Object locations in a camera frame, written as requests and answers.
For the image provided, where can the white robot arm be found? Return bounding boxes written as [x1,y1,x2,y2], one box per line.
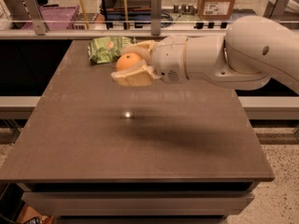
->
[111,16,299,93]

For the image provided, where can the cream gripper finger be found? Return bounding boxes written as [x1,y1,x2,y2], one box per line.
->
[111,59,160,87]
[121,40,156,62]

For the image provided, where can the green jalapeno chip bag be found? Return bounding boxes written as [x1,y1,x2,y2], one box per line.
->
[88,36,134,64]

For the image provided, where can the purple plastic crate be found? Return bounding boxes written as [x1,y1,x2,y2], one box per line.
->
[21,5,80,31]

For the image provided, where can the orange fruit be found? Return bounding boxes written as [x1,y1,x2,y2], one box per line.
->
[116,52,142,71]

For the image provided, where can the grey metal rail post right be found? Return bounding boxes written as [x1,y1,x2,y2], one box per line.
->
[263,0,290,21]

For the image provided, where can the yellow broom handle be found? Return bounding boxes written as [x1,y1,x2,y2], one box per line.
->
[79,0,90,30]

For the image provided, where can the grey metal rail post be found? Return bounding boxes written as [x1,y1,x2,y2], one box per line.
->
[23,0,48,35]
[263,0,290,21]
[150,0,162,35]

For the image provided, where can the cardboard box with label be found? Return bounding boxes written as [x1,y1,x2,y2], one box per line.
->
[197,0,235,20]

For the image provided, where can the grey metal rail post middle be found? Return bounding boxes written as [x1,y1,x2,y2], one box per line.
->
[150,0,162,35]

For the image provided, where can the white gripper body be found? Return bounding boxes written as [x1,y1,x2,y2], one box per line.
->
[150,35,188,84]

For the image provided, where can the grey metal rail post left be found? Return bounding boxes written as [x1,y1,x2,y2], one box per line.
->
[23,0,48,35]

